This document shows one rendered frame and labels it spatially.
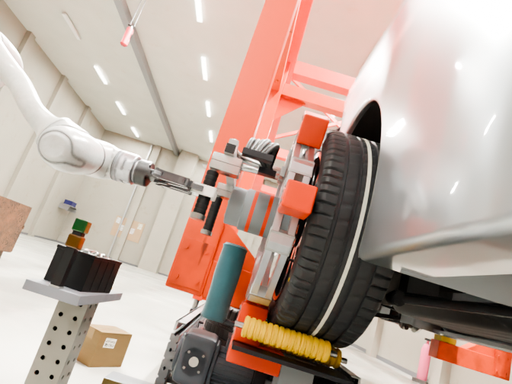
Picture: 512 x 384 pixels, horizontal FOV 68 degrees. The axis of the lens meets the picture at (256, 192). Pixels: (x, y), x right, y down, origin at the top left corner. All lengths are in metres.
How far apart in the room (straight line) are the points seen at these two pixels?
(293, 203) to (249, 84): 1.10
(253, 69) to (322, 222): 1.16
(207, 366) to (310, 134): 0.88
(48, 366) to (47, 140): 0.80
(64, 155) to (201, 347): 0.84
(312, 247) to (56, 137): 0.64
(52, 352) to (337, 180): 1.07
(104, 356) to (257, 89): 1.60
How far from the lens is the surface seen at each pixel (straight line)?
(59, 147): 0.97
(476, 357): 4.26
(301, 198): 0.91
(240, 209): 1.20
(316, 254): 0.95
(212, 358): 1.49
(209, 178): 1.09
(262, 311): 1.18
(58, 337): 1.49
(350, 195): 0.98
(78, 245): 1.26
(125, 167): 1.11
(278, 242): 0.98
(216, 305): 1.31
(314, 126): 1.13
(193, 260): 1.67
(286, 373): 1.22
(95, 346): 2.29
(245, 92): 1.89
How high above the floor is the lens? 0.61
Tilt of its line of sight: 14 degrees up
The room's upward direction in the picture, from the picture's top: 17 degrees clockwise
